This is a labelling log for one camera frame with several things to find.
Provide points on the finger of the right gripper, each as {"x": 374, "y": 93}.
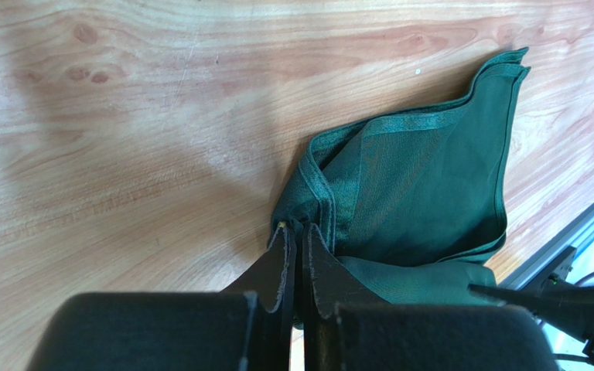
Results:
{"x": 570, "y": 310}

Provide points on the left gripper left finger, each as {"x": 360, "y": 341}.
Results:
{"x": 269, "y": 286}

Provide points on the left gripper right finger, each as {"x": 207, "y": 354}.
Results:
{"x": 329, "y": 291}

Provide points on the dark green cloth napkin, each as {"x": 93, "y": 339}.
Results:
{"x": 411, "y": 203}

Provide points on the aluminium frame rail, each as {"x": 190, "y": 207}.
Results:
{"x": 556, "y": 257}

